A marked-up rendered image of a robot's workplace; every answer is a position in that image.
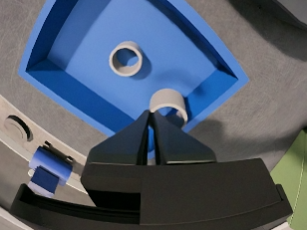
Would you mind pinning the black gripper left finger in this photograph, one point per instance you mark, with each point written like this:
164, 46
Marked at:
129, 145

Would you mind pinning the blue open tray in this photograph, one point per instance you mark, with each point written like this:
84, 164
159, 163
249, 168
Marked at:
67, 57

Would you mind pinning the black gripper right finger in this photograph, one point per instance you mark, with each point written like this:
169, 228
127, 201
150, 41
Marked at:
173, 146

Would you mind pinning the grey metal bushing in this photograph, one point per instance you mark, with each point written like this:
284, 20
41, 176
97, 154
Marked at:
120, 69
168, 98

